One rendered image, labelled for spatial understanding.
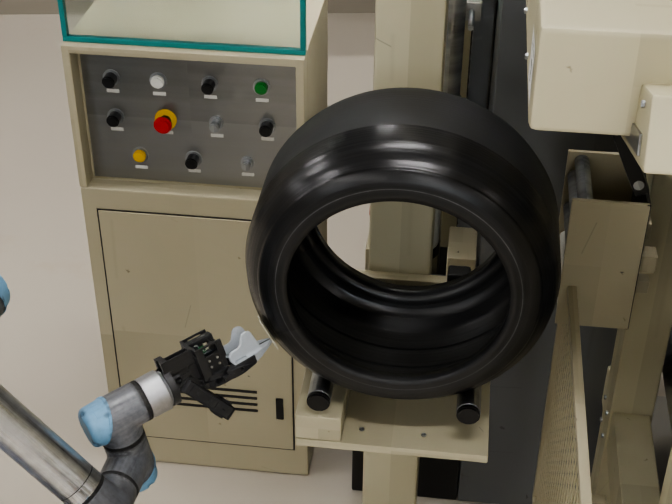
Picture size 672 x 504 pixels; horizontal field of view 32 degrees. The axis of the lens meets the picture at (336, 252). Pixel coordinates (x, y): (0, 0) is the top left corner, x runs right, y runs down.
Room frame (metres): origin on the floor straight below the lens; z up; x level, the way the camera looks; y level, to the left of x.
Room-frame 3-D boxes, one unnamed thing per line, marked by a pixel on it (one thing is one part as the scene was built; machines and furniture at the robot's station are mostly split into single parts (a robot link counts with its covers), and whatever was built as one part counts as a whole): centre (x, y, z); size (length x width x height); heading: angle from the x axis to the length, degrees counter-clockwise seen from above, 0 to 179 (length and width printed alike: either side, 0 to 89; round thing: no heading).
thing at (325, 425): (1.83, 0.01, 0.83); 0.36 x 0.09 x 0.06; 173
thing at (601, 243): (1.99, -0.53, 1.05); 0.20 x 0.15 x 0.30; 173
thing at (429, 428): (1.82, -0.13, 0.80); 0.37 x 0.36 x 0.02; 83
